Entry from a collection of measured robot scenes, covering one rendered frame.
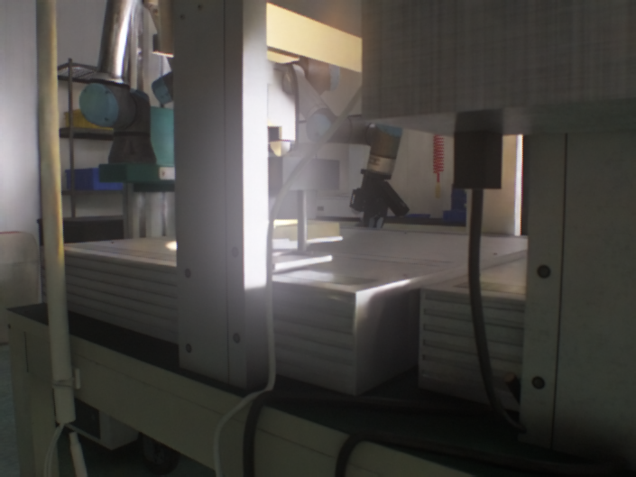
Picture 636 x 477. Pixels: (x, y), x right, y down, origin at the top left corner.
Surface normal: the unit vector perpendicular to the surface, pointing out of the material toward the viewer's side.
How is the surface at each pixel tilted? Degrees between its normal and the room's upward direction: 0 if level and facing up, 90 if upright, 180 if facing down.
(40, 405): 90
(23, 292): 93
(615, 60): 90
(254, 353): 90
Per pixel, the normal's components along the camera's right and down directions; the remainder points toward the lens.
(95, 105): -0.22, 0.22
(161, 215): 0.81, 0.05
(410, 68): -0.63, 0.07
